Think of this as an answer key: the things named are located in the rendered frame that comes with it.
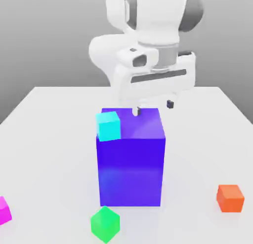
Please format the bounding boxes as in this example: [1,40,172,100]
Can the small green cube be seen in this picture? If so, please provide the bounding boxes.
[90,205,121,244]

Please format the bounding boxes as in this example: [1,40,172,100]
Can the large blue box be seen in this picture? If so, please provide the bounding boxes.
[96,107,166,207]

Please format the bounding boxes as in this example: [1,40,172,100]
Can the small magenta cube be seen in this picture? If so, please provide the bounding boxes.
[0,195,13,226]

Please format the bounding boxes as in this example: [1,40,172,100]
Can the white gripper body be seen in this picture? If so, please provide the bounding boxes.
[115,52,197,108]

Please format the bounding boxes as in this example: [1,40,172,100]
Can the small cyan cube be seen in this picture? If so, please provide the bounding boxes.
[95,111,122,143]

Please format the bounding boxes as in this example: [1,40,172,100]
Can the small orange cube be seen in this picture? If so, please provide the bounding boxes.
[216,184,245,213]

